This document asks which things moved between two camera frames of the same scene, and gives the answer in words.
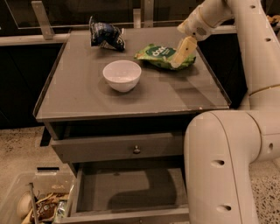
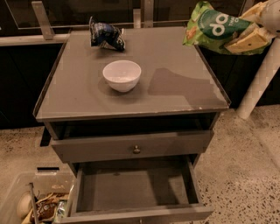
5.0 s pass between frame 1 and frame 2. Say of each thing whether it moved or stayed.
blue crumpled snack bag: stayed
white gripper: moved
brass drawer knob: stayed
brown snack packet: stayed
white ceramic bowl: stayed
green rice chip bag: moved
